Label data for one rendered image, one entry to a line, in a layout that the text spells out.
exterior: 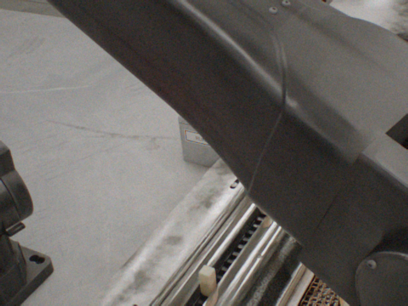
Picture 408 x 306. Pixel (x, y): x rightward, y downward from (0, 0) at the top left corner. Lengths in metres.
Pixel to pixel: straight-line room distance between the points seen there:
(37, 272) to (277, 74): 0.56
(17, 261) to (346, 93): 0.55
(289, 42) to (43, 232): 0.63
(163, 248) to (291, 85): 0.50
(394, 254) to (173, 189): 0.65
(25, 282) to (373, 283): 0.56
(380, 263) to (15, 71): 1.08
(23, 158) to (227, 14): 0.76
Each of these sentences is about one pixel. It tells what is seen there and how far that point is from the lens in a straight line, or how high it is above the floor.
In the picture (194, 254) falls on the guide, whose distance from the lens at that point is 0.66.
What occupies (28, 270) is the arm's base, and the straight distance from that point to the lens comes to 0.72.
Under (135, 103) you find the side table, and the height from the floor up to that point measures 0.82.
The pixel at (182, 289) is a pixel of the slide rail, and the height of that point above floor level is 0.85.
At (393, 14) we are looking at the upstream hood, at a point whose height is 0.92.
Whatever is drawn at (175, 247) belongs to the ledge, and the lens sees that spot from 0.66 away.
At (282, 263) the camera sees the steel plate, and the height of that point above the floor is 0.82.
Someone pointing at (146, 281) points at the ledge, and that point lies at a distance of 0.63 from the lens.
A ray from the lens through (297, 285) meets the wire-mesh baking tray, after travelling 0.57.
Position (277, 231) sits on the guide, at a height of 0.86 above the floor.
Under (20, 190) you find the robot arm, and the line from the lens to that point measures 0.62.
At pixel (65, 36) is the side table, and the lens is 1.34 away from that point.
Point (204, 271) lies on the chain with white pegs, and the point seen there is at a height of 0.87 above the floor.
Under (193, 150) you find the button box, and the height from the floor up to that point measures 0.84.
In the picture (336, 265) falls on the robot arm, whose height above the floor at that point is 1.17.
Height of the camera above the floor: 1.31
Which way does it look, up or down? 34 degrees down
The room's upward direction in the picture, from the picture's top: 6 degrees counter-clockwise
